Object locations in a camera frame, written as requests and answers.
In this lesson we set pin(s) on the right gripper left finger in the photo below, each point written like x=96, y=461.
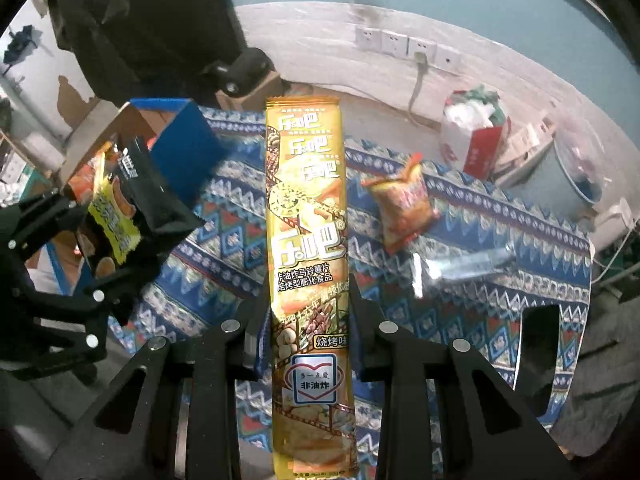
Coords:
x=254, y=349

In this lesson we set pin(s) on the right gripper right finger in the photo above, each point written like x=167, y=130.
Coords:
x=368, y=349

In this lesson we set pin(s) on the long yellow snack pack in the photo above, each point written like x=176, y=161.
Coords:
x=313, y=408

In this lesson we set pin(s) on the orange spicy chips bag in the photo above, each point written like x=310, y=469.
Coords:
x=404, y=205

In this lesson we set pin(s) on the black yellow snack bag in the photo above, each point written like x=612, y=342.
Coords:
x=133, y=220

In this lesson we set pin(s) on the silver foil snack bag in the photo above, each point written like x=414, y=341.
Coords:
x=428, y=274

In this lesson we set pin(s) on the blue patterned tablecloth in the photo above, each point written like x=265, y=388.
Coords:
x=478, y=369

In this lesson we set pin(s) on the cardboard box blue tape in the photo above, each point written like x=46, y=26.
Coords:
x=181, y=144

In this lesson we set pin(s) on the red white paper bag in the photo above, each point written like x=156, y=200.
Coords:
x=472, y=131

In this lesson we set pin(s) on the white red small carton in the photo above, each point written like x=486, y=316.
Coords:
x=522, y=152

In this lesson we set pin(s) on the grey-blue trash bin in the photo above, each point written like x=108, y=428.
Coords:
x=569, y=178

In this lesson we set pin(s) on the black round speaker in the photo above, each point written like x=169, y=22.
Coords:
x=243, y=75

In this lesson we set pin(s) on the white wall socket strip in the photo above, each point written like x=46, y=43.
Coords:
x=446, y=59

